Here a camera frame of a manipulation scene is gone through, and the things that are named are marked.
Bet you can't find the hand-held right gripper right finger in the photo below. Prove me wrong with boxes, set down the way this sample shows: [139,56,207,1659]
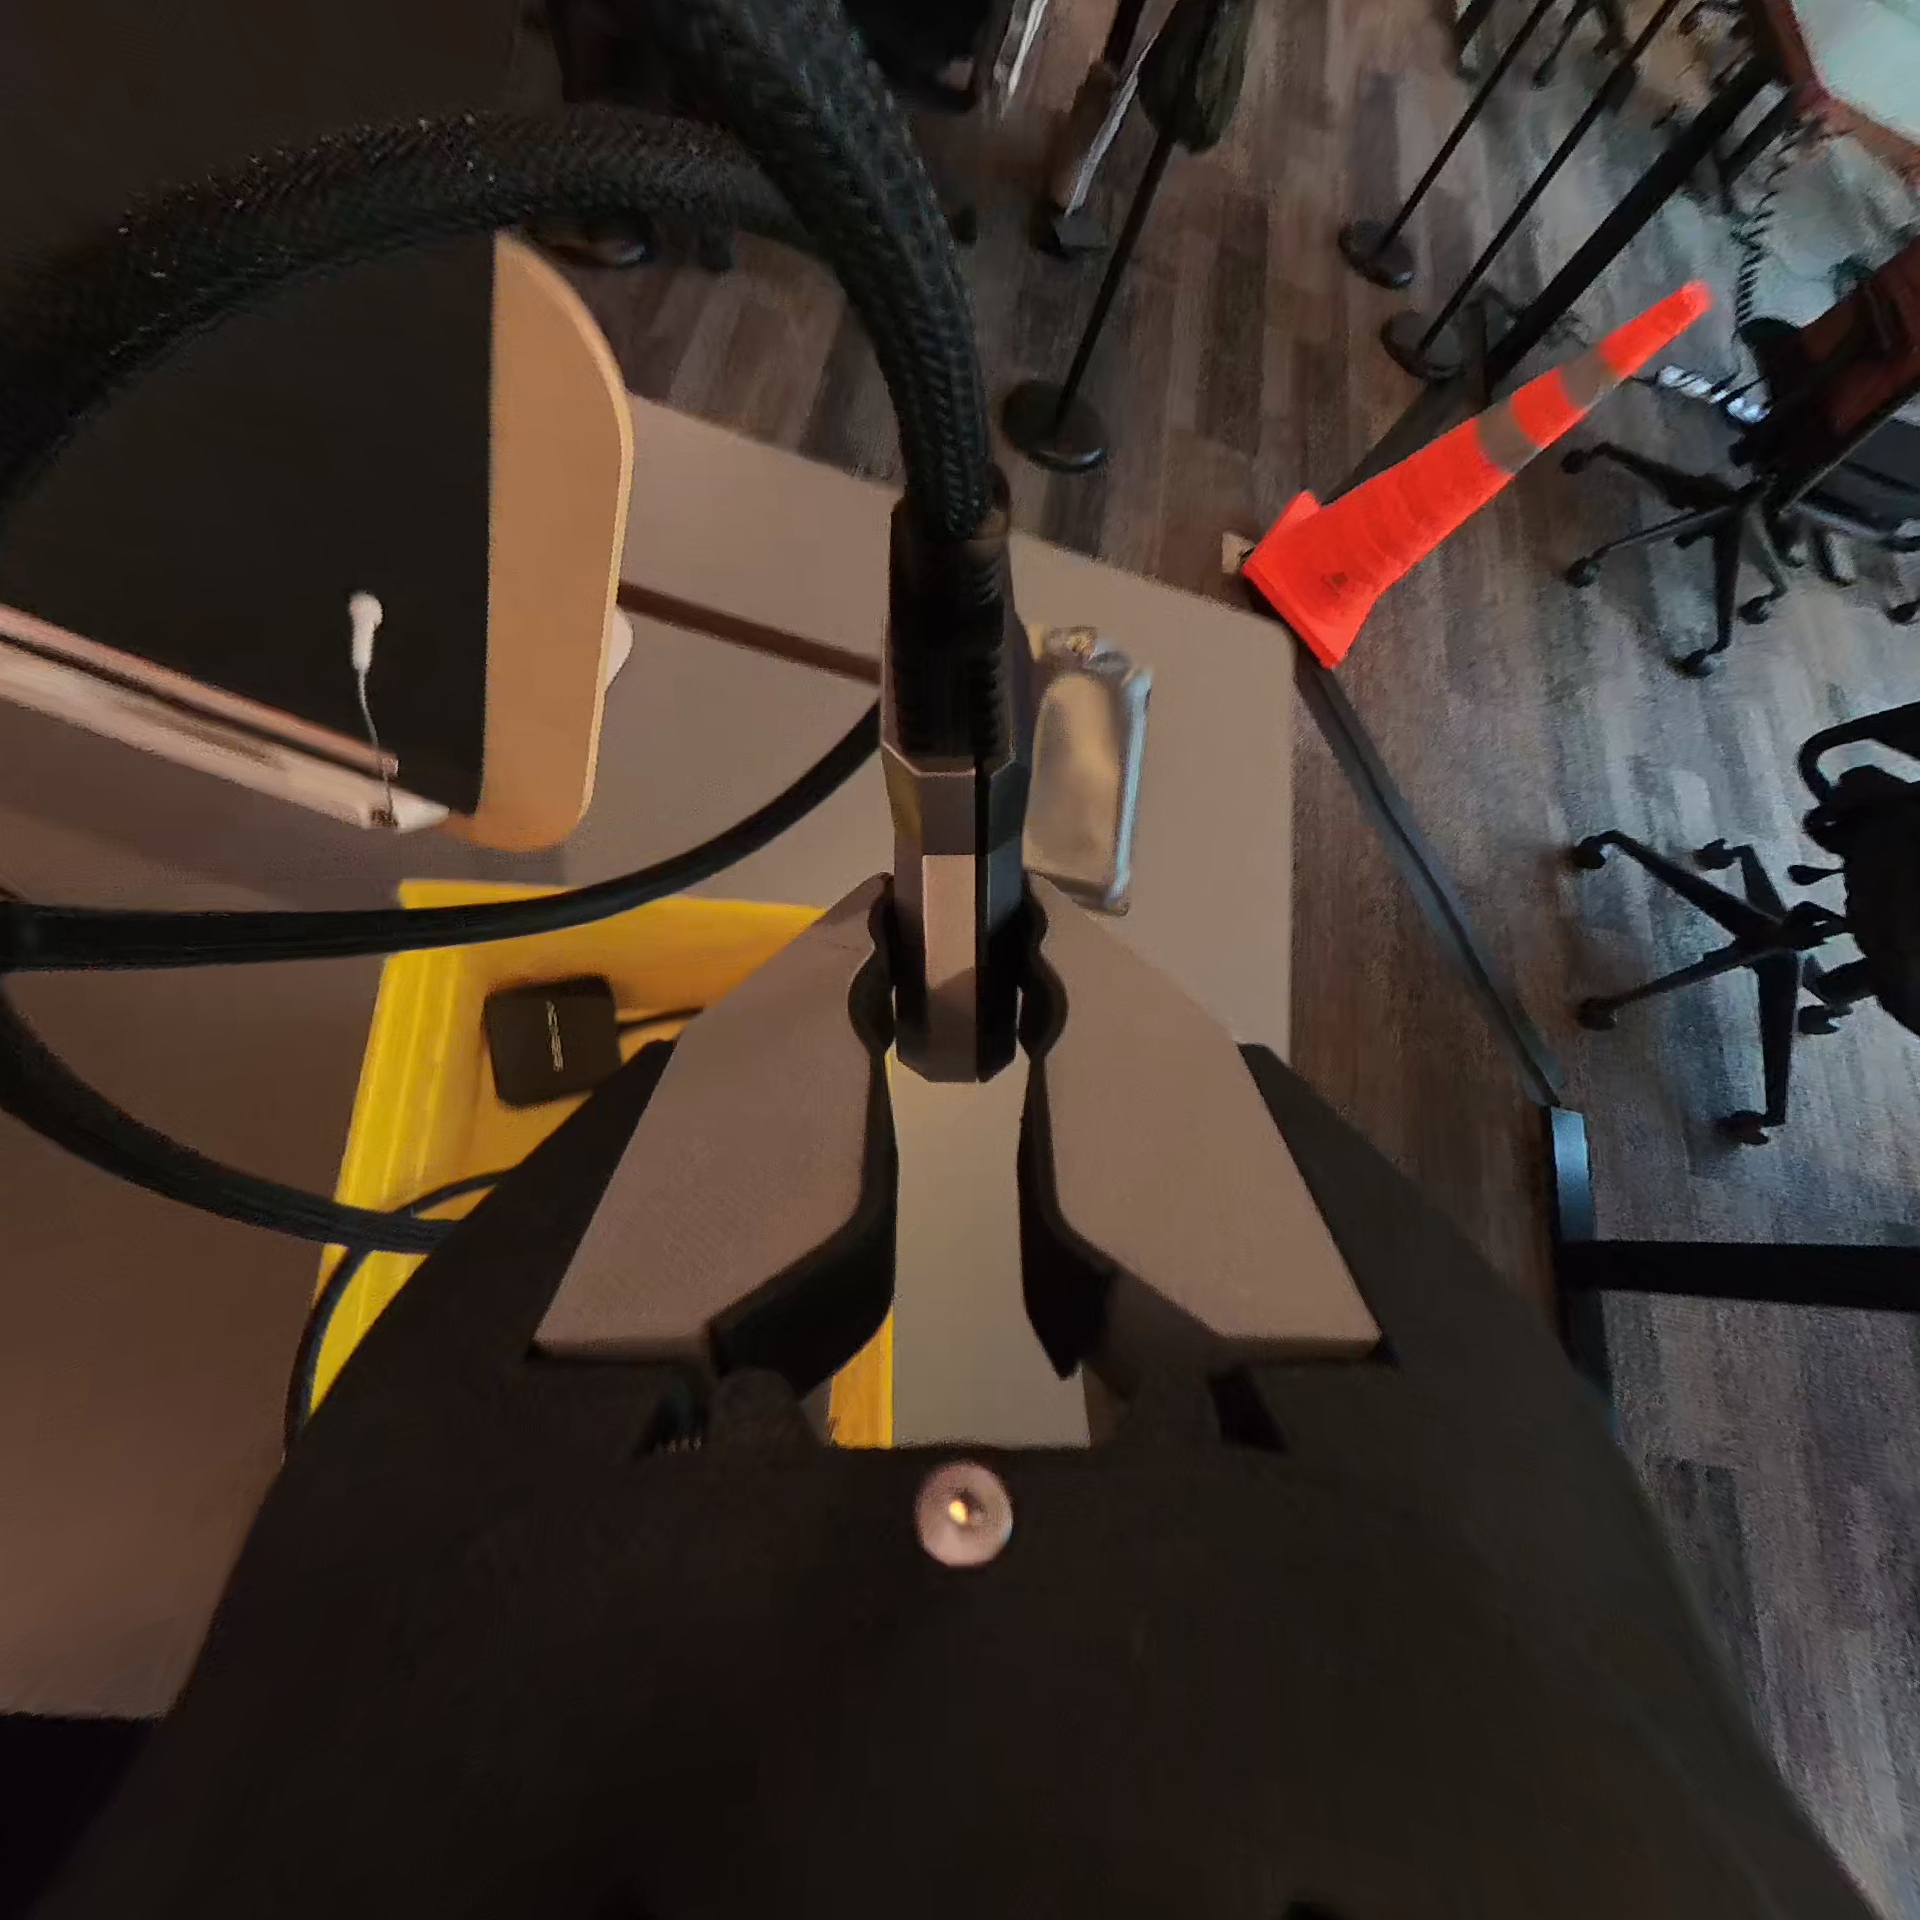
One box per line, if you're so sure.
[1019,892,1385,1379]

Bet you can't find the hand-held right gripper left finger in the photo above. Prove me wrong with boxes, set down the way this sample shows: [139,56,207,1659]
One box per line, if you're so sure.
[535,874,904,1398]

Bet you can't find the yellow plastic bin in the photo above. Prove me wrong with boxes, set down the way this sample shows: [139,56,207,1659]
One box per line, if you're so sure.
[307,878,904,1449]

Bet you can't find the black hdmi cable green plugs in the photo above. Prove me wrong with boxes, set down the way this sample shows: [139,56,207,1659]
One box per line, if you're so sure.
[0,705,889,1256]

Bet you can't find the thin black cable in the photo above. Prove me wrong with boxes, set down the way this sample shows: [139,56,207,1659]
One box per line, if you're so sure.
[281,1175,506,1455]

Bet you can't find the thick black braided cable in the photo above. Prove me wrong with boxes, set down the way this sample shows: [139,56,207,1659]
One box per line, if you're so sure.
[0,0,1010,752]

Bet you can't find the small black adapter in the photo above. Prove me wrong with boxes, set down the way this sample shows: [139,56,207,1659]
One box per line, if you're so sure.
[483,971,620,1110]

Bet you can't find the black office chair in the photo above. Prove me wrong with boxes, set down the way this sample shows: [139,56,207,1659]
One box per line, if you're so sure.
[1568,703,1920,1151]
[1559,286,1920,676]

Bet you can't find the orange traffic cone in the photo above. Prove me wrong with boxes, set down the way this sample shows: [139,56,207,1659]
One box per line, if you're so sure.
[1241,278,1714,673]

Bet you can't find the black board on white stand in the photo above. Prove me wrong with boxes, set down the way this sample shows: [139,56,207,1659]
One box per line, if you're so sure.
[0,224,641,859]

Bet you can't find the white pin with wire tether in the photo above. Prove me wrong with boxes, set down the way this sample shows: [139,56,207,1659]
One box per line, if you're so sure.
[346,591,405,830]

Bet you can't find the black stanchion post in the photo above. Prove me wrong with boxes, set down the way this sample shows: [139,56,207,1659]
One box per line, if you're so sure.
[1339,0,1594,291]
[1002,0,1249,478]
[1384,46,1818,384]

